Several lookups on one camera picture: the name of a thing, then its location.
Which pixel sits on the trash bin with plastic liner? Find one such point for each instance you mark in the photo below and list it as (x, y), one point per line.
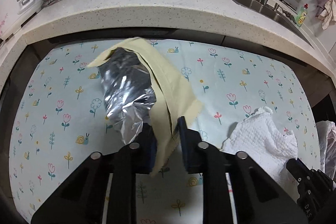
(326, 137)

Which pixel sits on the hanging dish rags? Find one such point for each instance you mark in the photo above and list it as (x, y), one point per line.
(326, 12)

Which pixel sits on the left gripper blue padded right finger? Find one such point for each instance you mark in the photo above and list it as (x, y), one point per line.
(185, 144)

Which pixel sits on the dark scrubbing pad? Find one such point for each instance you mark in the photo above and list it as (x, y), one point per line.
(289, 15)

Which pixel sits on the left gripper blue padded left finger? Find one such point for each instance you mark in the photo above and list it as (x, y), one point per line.
(152, 146)

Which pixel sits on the stainless steel sink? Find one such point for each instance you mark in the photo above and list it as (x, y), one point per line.
(274, 13)

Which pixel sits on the floral light blue tablecloth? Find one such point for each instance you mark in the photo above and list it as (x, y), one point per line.
(236, 100)

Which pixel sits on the white paper towel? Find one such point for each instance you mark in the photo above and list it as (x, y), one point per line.
(259, 137)

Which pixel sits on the cream foil-lined snack bag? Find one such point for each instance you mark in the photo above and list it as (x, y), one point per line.
(141, 86)

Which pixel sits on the green dish soap bottle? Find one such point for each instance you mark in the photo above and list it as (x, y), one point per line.
(301, 15)

